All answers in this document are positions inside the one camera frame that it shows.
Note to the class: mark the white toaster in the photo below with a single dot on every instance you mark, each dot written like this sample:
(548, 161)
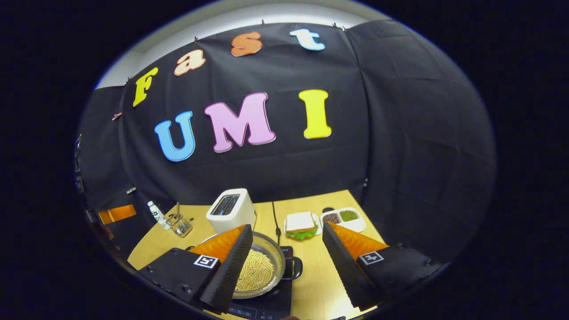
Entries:
(231, 218)

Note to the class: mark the white sandwich plate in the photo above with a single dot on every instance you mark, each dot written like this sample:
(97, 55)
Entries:
(318, 221)

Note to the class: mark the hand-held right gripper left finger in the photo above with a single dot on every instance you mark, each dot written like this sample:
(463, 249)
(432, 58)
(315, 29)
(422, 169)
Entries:
(229, 275)

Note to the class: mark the pile of yellow soybeans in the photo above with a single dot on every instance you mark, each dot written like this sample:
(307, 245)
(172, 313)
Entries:
(255, 271)

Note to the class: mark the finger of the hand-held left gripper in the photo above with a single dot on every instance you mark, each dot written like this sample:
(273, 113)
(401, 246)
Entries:
(118, 214)

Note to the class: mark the black induction cooktop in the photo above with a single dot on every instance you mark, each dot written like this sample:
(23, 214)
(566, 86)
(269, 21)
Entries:
(275, 306)

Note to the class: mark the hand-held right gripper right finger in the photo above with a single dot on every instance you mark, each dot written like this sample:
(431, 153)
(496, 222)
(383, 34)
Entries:
(346, 271)

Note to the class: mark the white divided bean tray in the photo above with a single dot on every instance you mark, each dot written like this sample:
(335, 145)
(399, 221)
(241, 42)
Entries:
(355, 226)

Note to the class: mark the pink clip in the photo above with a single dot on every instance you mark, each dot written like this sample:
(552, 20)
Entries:
(117, 116)

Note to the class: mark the sandwich with lettuce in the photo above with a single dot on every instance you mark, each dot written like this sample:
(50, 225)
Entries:
(300, 221)

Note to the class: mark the stainless steel pot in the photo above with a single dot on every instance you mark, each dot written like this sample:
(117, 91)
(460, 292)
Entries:
(274, 255)

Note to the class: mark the white bottle green label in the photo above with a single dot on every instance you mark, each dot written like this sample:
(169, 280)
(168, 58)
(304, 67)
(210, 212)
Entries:
(158, 215)

